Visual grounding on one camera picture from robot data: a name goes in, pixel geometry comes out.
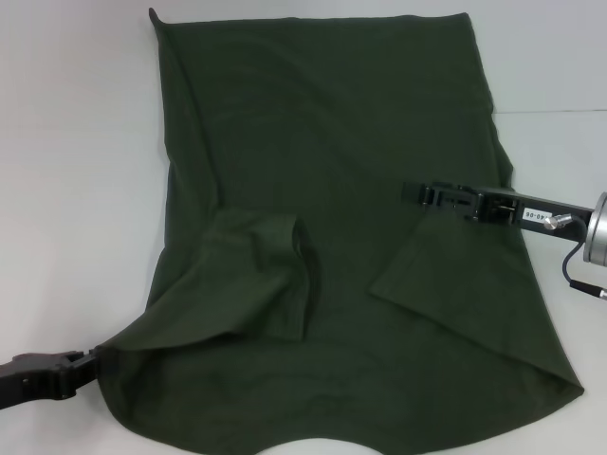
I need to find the right gripper cable with connectors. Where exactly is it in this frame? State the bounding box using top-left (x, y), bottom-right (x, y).
top-left (543, 213), bottom-right (607, 300)

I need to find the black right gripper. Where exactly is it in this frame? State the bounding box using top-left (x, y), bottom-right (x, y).
top-left (400, 180), bottom-right (598, 239)

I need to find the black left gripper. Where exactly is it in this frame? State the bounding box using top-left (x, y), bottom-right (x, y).
top-left (0, 347), bottom-right (104, 413)

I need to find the dark green shirt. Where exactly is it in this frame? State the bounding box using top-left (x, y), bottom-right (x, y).
top-left (97, 7), bottom-right (584, 455)

